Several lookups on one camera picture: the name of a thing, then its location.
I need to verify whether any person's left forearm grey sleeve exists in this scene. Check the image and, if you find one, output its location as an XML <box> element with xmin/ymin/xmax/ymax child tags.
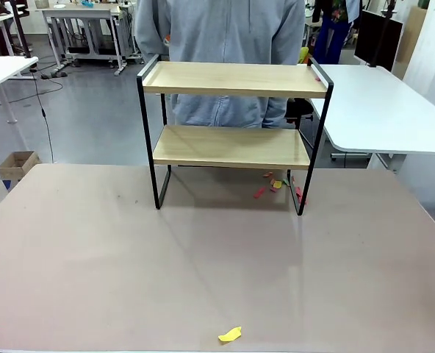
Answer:
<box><xmin>262</xmin><ymin>36</ymin><xmax>306</xmax><ymax>130</ymax></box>

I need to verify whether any person's right forearm grey sleeve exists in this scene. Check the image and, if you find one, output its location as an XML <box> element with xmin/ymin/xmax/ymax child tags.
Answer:
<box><xmin>134</xmin><ymin>18</ymin><xmax>170</xmax><ymax>60</ymax></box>

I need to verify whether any two-tier wood metal shelf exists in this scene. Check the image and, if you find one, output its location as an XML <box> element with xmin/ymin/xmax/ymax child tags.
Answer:
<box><xmin>136</xmin><ymin>53</ymin><xmax>335</xmax><ymax>217</ymax></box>

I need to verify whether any person in grey hoodie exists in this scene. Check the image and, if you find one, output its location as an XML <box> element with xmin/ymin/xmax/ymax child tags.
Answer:
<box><xmin>134</xmin><ymin>0</ymin><xmax>306</xmax><ymax>130</ymax></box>

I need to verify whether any grey metal workbench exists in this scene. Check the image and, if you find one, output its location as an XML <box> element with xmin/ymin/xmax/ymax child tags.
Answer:
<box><xmin>42</xmin><ymin>4</ymin><xmax>145</xmax><ymax>77</ymax></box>

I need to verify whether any white side table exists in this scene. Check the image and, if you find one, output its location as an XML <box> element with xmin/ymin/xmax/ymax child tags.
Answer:
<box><xmin>0</xmin><ymin>56</ymin><xmax>40</xmax><ymax>125</ymax></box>

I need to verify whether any person in blue trousers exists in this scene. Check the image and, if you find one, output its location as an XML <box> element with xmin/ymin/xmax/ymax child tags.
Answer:
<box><xmin>305</xmin><ymin>0</ymin><xmax>362</xmax><ymax>65</ymax></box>

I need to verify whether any cardboard box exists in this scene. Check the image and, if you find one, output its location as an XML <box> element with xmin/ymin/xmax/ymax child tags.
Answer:
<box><xmin>0</xmin><ymin>150</ymin><xmax>42</xmax><ymax>182</ymax></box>

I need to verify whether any black monitor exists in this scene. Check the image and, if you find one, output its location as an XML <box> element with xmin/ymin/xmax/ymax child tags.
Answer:
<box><xmin>353</xmin><ymin>10</ymin><xmax>404</xmax><ymax>73</ymax></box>

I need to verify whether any large white curved table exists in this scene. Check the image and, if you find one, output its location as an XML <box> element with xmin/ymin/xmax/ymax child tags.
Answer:
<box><xmin>308</xmin><ymin>64</ymin><xmax>435</xmax><ymax>173</ymax></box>

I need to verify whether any brown cardboard panel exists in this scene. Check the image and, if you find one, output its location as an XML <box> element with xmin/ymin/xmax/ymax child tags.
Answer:
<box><xmin>392</xmin><ymin>6</ymin><xmax>428</xmax><ymax>80</ymax></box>

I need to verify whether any elongated yellow paper scrap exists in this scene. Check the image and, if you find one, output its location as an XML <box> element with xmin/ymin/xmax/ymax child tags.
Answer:
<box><xmin>217</xmin><ymin>326</ymin><xmax>243</xmax><ymax>343</ymax></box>

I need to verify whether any black metal post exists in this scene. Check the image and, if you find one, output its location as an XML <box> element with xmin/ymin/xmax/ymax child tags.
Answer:
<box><xmin>8</xmin><ymin>0</ymin><xmax>34</xmax><ymax>60</ymax></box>

